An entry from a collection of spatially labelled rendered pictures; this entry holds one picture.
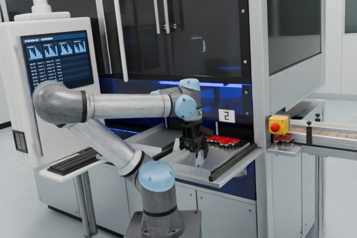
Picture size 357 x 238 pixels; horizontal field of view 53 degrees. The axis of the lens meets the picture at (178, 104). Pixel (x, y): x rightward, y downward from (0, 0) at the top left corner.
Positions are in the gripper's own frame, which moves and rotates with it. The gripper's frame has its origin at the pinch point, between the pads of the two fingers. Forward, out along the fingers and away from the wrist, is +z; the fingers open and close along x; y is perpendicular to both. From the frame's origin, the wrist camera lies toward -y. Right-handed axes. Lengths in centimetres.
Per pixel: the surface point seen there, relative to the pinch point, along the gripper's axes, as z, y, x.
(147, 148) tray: 1.9, -10.1, -36.9
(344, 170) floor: 94, -221, 8
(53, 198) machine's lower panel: 75, -36, -171
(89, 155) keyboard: 9, -3, -73
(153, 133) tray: 4, -33, -53
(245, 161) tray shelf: 3.9, -18.9, 10.7
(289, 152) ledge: 4.1, -36.4, 23.2
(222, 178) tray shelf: 3.8, -0.3, 9.8
